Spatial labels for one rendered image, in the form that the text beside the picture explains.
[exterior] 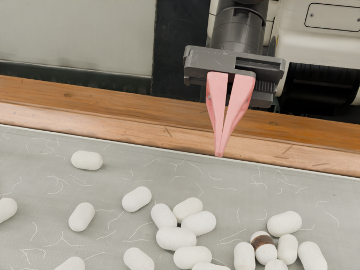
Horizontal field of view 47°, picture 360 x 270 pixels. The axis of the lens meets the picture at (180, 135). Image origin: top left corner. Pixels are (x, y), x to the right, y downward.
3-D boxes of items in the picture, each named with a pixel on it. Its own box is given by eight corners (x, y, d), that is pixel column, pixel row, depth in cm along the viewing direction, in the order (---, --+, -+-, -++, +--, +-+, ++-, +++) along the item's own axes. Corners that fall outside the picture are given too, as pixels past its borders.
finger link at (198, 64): (246, 148, 38) (259, 59, 41) (169, 135, 39) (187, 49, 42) (239, 169, 44) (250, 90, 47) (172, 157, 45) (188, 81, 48)
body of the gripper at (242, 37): (285, 75, 41) (292, 12, 43) (181, 60, 42) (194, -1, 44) (273, 103, 47) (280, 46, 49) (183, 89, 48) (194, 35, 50)
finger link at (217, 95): (272, 152, 38) (283, 62, 41) (194, 139, 38) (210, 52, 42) (261, 172, 44) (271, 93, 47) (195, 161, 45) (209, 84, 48)
